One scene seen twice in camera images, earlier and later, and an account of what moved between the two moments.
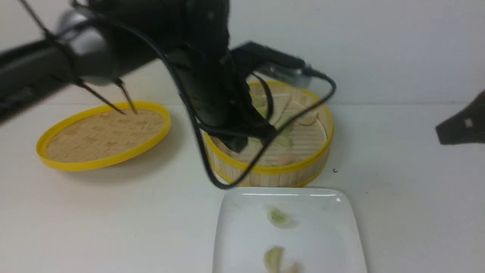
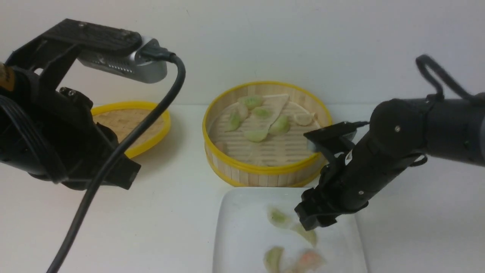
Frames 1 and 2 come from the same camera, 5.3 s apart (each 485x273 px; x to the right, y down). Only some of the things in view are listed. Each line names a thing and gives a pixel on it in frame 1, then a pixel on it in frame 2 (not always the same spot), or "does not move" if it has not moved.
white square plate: x=325 y=239 does not move
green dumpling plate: x=272 y=259 does not move
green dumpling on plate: x=278 y=218 does not move
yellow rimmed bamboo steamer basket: x=298 y=156 does not move
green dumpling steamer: x=284 y=140 to x=310 y=235
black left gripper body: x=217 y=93 to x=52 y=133
